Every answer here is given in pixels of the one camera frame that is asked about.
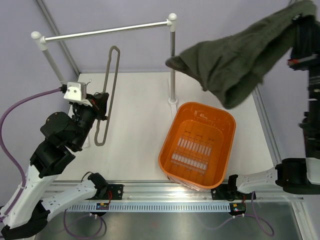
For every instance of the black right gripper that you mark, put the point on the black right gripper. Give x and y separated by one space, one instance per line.
305 51

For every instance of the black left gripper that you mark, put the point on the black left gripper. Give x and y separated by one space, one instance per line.
99 103

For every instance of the dark green shorts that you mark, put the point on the dark green shorts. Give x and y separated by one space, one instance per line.
231 67

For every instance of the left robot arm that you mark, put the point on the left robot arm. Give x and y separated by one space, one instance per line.
27 212

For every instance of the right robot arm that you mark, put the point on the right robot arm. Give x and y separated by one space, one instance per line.
297 115

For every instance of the white rack base foot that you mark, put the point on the white rack base foot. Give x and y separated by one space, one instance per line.
172 100

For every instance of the silver clothes rack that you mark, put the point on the silver clothes rack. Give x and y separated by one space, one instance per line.
42 41

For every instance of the orange plastic tub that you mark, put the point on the orange plastic tub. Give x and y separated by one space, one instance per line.
198 145

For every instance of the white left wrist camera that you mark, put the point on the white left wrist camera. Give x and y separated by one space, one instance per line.
76 92

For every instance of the white slotted cable duct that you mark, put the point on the white slotted cable duct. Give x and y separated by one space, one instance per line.
151 207

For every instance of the aluminium mounting rail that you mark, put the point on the aluminium mounting rail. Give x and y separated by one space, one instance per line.
166 191

